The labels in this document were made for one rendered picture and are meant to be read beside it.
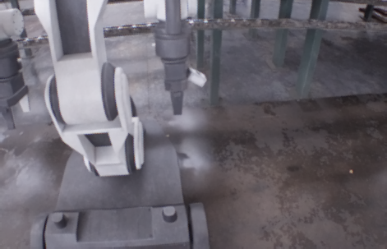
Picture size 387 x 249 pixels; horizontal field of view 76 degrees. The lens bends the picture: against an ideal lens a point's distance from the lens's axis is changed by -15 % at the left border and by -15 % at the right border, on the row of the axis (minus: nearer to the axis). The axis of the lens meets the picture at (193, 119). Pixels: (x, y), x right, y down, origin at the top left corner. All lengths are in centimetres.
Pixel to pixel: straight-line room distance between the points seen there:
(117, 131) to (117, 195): 36
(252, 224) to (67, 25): 93
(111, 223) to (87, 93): 46
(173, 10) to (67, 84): 28
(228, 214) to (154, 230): 38
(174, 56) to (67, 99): 26
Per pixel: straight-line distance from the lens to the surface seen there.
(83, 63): 64
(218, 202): 120
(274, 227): 117
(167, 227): 88
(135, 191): 103
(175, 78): 68
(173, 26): 62
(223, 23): 138
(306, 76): 181
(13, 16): 75
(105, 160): 90
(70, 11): 68
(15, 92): 79
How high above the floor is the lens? 98
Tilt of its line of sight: 38 degrees down
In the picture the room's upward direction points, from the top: straight up
